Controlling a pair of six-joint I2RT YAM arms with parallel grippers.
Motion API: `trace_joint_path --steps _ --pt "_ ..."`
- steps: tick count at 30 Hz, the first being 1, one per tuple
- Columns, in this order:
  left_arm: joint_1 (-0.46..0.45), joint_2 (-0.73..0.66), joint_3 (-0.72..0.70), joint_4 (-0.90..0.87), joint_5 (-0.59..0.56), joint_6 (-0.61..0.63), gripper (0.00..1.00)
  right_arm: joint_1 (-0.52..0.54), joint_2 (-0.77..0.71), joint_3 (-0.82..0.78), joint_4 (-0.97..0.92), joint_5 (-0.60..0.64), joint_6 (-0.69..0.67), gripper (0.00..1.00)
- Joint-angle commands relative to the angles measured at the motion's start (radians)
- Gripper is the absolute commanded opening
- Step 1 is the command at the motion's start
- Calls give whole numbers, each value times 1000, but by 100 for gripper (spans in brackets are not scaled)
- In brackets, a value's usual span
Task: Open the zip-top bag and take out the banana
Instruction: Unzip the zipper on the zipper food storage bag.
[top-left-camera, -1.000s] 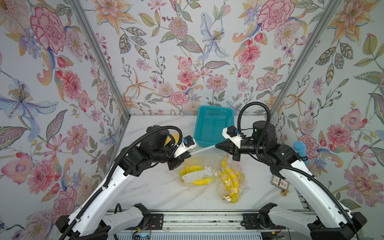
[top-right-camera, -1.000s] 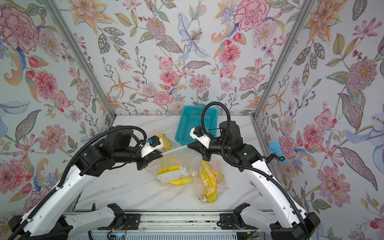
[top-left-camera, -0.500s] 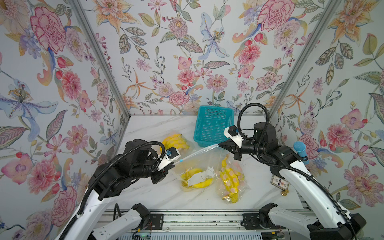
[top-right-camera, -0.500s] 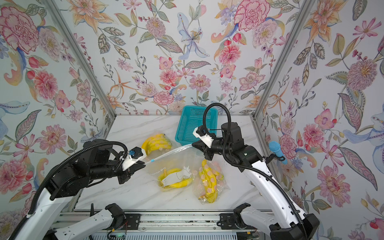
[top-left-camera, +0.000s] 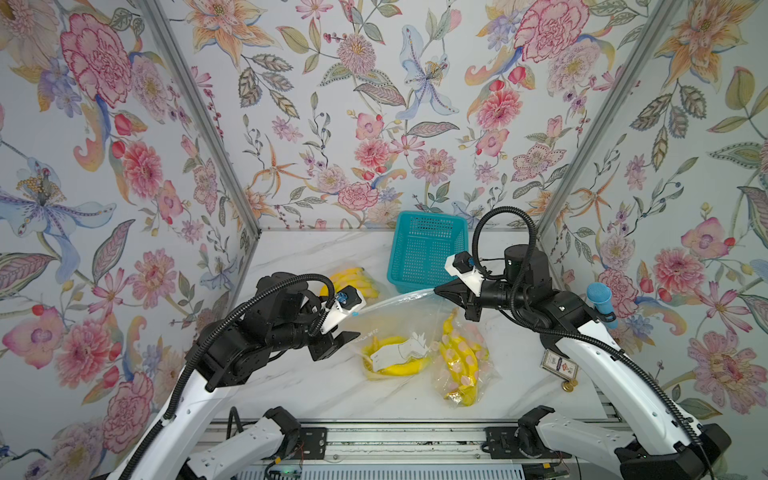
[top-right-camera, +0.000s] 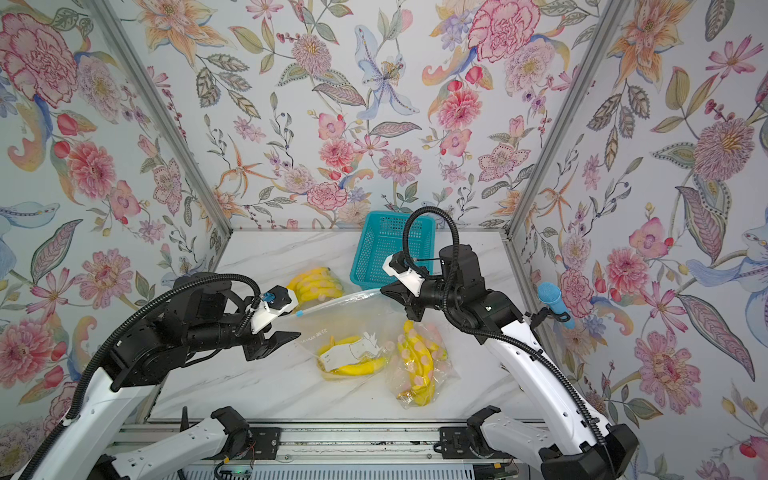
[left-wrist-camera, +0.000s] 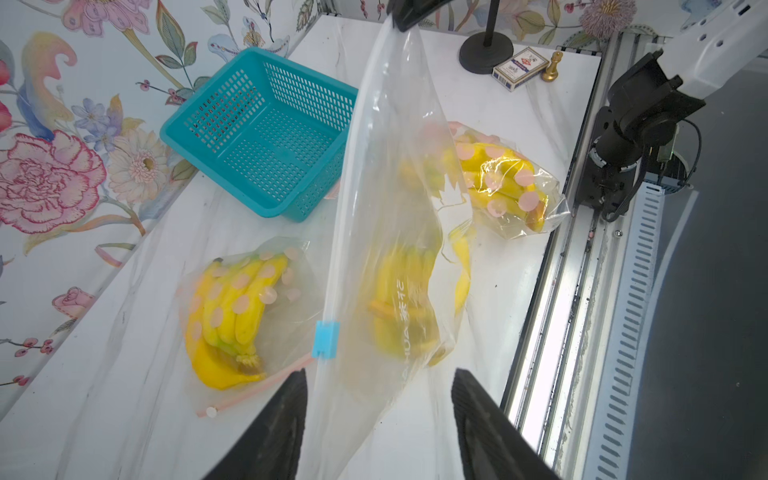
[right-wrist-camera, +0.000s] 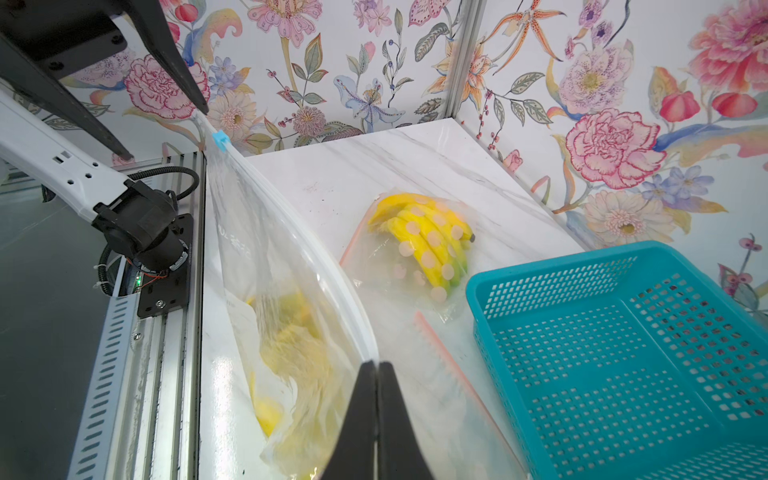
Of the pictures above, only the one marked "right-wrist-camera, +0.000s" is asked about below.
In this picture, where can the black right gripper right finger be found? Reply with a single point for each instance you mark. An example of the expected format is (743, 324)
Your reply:
(399, 456)

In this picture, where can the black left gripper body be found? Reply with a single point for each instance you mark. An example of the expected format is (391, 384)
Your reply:
(61, 37)

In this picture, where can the yellow banana bunch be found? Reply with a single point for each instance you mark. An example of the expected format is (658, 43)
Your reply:
(297, 386)
(432, 237)

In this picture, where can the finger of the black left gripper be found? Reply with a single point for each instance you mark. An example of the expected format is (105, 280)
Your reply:
(29, 79)
(151, 25)

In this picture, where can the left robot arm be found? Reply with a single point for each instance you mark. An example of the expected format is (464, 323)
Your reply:
(136, 220)

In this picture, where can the aluminium corner post right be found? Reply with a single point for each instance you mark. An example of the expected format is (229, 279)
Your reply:
(471, 18)

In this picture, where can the clear zip-top bag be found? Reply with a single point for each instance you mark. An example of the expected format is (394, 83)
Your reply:
(266, 248)

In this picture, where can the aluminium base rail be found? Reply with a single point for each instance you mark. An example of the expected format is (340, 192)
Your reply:
(141, 418)

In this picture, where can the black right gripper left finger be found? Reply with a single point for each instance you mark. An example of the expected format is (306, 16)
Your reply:
(354, 454)

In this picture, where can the teal plastic basket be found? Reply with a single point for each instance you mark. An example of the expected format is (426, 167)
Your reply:
(627, 363)

